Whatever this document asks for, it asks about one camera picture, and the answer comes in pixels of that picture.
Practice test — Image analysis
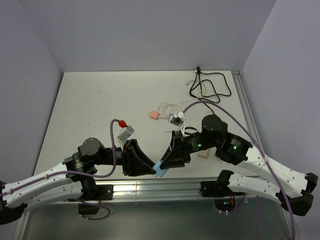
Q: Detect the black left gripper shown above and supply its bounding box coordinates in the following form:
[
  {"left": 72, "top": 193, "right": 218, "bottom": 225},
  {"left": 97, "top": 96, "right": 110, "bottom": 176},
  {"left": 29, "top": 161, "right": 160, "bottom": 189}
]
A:
[{"left": 92, "top": 138, "right": 157, "bottom": 176}]

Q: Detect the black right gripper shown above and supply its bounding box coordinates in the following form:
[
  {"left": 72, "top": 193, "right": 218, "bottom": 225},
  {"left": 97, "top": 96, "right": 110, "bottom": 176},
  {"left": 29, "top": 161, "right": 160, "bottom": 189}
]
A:
[{"left": 159, "top": 130, "right": 218, "bottom": 170}]

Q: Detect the blue charger plug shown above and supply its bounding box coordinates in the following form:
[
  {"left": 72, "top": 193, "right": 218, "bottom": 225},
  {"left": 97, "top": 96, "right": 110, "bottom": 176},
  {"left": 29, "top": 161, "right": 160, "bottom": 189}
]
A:
[{"left": 152, "top": 159, "right": 168, "bottom": 178}]

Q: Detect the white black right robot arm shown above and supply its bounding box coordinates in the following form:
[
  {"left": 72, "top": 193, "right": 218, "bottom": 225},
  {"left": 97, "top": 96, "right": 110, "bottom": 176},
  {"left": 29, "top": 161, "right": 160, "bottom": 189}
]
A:
[{"left": 153, "top": 114, "right": 318, "bottom": 216}]

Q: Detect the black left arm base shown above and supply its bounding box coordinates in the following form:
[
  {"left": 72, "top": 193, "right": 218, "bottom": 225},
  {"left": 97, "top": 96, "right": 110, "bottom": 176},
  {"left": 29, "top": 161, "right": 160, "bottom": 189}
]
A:
[{"left": 68, "top": 184, "right": 114, "bottom": 221}]

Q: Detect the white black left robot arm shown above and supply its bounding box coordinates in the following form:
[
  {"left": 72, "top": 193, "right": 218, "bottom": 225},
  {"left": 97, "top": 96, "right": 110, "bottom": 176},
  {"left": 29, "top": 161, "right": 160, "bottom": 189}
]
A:
[{"left": 0, "top": 138, "right": 156, "bottom": 225}]

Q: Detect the beige red power strip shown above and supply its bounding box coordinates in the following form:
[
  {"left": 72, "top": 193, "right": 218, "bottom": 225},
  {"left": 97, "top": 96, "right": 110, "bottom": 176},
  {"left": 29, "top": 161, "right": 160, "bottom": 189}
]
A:
[{"left": 197, "top": 149, "right": 209, "bottom": 159}]

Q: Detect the aluminium front rail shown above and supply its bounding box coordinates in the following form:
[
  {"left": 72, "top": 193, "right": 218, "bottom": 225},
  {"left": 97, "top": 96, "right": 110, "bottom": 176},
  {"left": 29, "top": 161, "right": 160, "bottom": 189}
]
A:
[{"left": 96, "top": 177, "right": 217, "bottom": 203}]

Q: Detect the aluminium rail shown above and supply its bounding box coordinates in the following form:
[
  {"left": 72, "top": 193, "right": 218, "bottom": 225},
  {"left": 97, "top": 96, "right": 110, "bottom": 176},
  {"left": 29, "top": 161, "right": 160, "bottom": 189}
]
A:
[
  {"left": 231, "top": 71, "right": 302, "bottom": 240},
  {"left": 96, "top": 177, "right": 217, "bottom": 203}
]

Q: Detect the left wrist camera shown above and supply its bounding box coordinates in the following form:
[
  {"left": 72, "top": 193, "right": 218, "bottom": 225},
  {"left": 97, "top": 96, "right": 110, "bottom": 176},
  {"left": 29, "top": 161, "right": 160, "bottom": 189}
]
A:
[{"left": 117, "top": 120, "right": 135, "bottom": 147}]

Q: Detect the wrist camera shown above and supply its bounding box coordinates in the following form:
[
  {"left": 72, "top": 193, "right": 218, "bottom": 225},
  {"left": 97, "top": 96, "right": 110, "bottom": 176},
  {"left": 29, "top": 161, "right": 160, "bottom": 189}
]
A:
[
  {"left": 167, "top": 111, "right": 186, "bottom": 136},
  {"left": 117, "top": 120, "right": 135, "bottom": 147}
]

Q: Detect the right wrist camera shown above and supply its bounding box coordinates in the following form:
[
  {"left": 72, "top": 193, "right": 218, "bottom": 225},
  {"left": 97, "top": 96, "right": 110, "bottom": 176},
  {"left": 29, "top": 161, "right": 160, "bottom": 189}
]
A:
[{"left": 167, "top": 111, "right": 186, "bottom": 136}]

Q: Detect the pink charging cable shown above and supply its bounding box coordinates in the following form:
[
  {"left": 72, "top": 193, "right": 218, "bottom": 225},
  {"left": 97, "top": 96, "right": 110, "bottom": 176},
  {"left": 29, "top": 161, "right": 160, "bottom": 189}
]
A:
[{"left": 156, "top": 101, "right": 182, "bottom": 121}]

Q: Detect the black power strip cord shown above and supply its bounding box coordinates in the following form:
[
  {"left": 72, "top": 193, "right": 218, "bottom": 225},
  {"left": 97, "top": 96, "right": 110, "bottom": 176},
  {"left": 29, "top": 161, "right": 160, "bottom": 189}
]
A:
[{"left": 188, "top": 66, "right": 232, "bottom": 116}]

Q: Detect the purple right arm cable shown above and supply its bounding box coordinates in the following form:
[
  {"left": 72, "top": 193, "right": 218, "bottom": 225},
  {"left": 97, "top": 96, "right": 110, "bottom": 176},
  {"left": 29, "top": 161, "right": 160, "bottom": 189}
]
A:
[{"left": 181, "top": 100, "right": 297, "bottom": 240}]

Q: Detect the aluminium right side rail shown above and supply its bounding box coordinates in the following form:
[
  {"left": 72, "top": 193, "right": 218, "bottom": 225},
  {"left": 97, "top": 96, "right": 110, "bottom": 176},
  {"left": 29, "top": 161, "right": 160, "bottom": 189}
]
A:
[{"left": 231, "top": 71, "right": 302, "bottom": 240}]

